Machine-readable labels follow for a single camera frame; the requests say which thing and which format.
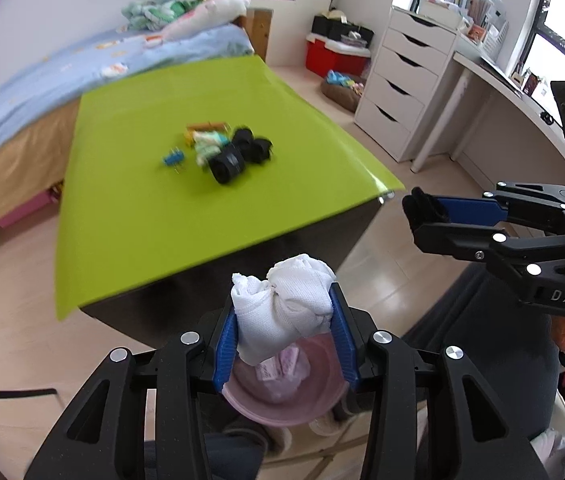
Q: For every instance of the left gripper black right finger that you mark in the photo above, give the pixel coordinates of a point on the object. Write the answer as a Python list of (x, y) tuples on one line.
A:
[(378, 364)]

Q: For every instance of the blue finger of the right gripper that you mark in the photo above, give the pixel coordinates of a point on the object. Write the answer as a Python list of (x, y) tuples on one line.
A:
[(462, 242), (422, 208)]

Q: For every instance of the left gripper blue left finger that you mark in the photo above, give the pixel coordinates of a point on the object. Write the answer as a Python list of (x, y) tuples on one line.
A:
[(191, 363)]

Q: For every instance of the white socks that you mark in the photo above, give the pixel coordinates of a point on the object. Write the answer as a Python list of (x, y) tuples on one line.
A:
[(291, 303)]

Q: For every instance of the black socks with logo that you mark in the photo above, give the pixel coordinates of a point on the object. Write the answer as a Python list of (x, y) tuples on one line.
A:
[(254, 149)]

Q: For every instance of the blue binder clip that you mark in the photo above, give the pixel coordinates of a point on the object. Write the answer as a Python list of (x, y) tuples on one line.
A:
[(174, 159)]

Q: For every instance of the mint green socks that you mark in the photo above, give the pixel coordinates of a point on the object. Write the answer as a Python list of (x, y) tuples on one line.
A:
[(208, 144)]

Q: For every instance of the pink trash bin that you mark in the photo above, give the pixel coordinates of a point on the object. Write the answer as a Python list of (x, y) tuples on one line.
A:
[(286, 405)]

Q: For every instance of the white desk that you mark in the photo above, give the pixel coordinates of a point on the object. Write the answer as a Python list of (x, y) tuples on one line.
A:
[(471, 83)]

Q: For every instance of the brown basket with toys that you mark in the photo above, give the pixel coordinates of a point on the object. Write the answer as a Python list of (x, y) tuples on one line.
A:
[(344, 89)]

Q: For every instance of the white drawer cabinet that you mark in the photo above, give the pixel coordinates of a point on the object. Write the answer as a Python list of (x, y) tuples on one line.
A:
[(407, 70)]

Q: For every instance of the red storage box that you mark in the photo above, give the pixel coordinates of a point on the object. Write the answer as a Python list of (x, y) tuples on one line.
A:
[(324, 54)]

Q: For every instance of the green top table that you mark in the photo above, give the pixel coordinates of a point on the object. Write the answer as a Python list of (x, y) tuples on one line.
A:
[(148, 249)]

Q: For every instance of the black storage bins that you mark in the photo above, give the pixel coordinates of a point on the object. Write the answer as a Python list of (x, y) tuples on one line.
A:
[(337, 27)]

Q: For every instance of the pink box under bed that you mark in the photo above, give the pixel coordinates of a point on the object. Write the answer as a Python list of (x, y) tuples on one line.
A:
[(36, 203)]

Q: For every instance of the yellow crumpled paper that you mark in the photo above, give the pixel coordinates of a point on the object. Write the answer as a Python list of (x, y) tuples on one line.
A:
[(190, 137)]

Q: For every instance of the white plush toy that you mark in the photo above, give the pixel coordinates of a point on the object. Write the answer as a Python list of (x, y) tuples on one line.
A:
[(208, 15)]

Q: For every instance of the bed with blue sheet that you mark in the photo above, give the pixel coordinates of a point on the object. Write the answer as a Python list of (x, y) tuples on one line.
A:
[(38, 106)]

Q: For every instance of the green plush toys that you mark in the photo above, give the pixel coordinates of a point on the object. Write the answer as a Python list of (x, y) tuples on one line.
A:
[(153, 15)]

